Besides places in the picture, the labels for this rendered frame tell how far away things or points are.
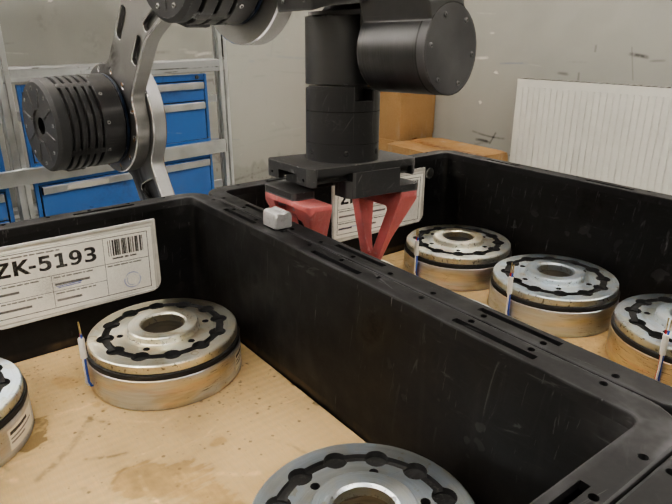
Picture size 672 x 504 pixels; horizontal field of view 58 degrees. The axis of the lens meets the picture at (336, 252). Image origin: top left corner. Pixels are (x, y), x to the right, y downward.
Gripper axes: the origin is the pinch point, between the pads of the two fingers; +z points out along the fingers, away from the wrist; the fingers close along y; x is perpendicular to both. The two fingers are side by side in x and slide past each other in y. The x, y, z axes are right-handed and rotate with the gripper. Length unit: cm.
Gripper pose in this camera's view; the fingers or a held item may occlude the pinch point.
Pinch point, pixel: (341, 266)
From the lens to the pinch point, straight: 50.3
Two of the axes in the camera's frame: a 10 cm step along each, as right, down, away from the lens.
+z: -0.1, 9.5, 3.1
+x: -5.8, -2.6, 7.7
